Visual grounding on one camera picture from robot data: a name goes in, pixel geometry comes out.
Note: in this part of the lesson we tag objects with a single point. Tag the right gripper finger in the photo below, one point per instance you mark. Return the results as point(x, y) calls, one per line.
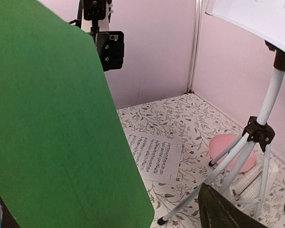
point(217, 212)

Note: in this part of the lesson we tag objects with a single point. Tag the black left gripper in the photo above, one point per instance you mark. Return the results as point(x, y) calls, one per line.
point(110, 48)

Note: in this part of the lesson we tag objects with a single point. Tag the green sheet music paper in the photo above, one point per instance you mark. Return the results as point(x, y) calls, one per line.
point(64, 159)

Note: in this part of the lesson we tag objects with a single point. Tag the grey perforated music stand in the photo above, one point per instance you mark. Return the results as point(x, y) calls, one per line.
point(233, 65)

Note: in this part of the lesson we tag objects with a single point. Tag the white metronome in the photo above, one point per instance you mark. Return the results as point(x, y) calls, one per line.
point(247, 187)

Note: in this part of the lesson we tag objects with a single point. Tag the white sheet music paper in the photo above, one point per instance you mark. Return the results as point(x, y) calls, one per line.
point(157, 158)

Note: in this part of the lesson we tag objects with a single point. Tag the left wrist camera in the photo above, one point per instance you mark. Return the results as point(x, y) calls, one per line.
point(94, 14)

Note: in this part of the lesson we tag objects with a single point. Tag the left aluminium frame post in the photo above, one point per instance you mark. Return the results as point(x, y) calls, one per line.
point(198, 10)

